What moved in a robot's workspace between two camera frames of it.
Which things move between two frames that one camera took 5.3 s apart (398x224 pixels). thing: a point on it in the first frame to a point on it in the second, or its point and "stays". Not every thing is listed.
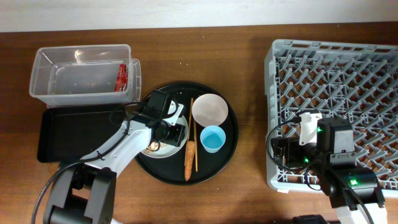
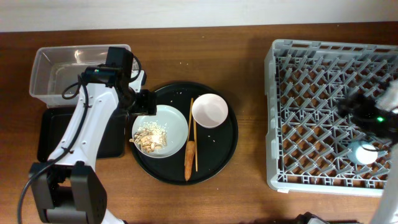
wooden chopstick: (196, 149) stays
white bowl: (209, 110) stays
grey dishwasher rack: (342, 80) stays
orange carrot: (189, 154) stays
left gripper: (176, 139) to (148, 103)
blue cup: (212, 137) to (357, 154)
